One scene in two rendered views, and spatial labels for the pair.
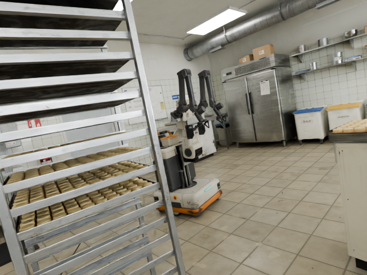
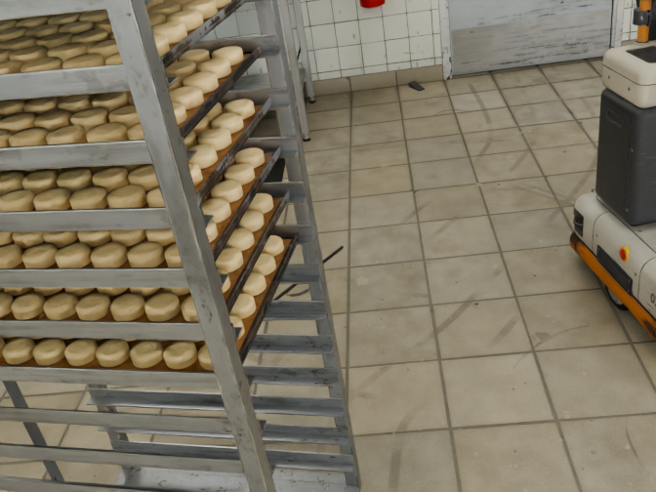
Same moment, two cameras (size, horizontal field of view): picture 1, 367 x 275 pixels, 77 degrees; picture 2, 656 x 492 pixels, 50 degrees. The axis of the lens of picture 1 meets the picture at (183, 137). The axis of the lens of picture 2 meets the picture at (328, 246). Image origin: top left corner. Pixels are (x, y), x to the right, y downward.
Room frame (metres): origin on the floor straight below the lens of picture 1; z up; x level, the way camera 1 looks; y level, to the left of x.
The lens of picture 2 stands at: (0.73, -0.54, 1.53)
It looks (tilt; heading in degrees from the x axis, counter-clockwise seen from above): 31 degrees down; 49
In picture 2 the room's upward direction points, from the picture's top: 10 degrees counter-clockwise
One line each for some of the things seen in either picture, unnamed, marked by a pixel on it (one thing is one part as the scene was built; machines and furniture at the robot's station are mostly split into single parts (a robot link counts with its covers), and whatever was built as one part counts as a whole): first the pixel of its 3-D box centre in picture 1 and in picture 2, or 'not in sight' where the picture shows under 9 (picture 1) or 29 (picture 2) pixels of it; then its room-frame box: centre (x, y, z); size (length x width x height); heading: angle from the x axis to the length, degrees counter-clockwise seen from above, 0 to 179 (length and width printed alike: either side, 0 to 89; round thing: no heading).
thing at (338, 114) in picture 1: (347, 121); not in sight; (4.58, -3.28, 0.38); 0.64 x 0.54 x 0.77; 133
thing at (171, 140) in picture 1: (170, 140); not in sight; (2.95, 0.17, 0.87); 0.23 x 0.15 x 0.11; 143
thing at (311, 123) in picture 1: (312, 125); not in sight; (5.06, -2.85, 0.38); 0.64 x 0.54 x 0.77; 135
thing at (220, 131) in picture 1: (225, 133); not in sight; (6.88, -1.27, 0.33); 0.54 x 0.53 x 0.66; 42
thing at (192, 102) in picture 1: (190, 90); not in sight; (2.43, -0.16, 1.40); 0.11 x 0.06 x 0.43; 143
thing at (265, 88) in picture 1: (264, 87); not in sight; (5.19, -1.98, 1.39); 0.22 x 0.03 x 0.31; 42
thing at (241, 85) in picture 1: (259, 104); not in sight; (5.79, -2.01, 1.02); 1.40 x 0.90 x 2.05; 42
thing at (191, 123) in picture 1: (194, 127); not in sight; (2.71, -0.15, 0.99); 0.28 x 0.16 x 0.22; 143
